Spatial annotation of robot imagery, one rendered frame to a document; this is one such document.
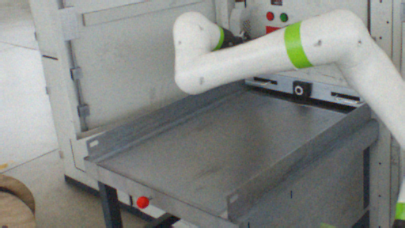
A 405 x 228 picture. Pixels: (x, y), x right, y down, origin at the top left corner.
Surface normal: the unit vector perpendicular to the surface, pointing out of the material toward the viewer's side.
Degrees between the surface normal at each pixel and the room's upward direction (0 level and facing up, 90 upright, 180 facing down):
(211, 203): 0
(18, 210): 90
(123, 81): 90
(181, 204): 90
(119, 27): 90
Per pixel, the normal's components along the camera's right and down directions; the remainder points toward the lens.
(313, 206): 0.76, 0.15
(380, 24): -0.65, 0.29
